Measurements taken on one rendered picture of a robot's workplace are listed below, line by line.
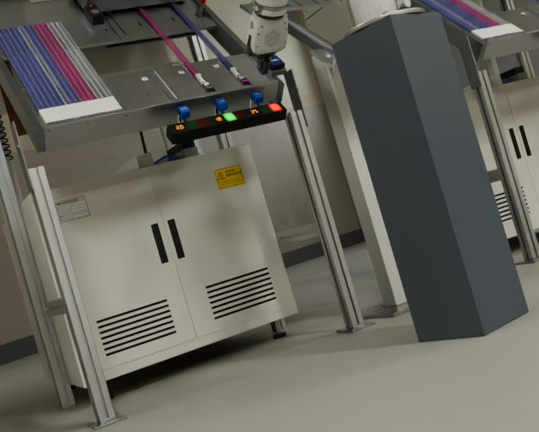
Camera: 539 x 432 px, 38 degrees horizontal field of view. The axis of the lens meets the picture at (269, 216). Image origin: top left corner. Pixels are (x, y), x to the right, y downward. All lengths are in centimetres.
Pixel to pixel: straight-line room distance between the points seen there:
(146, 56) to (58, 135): 88
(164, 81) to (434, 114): 81
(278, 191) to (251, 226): 406
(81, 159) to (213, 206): 325
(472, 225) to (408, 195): 15
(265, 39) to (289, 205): 457
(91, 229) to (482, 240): 110
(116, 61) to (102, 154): 293
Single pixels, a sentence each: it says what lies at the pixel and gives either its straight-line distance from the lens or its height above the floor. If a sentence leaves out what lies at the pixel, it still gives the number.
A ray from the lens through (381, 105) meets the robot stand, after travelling 172.
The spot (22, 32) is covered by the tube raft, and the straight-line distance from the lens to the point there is 238.
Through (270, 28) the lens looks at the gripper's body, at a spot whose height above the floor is 82.
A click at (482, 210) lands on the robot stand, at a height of 25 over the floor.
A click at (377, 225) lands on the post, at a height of 26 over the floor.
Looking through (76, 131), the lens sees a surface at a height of 71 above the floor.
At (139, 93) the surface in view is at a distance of 212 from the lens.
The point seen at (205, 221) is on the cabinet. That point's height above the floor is 42.
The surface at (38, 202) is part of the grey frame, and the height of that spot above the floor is 56.
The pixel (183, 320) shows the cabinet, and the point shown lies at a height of 15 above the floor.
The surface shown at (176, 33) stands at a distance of 244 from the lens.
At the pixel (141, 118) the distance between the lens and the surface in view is 204.
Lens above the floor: 34
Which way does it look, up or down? 1 degrees up
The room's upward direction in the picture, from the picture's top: 16 degrees counter-clockwise
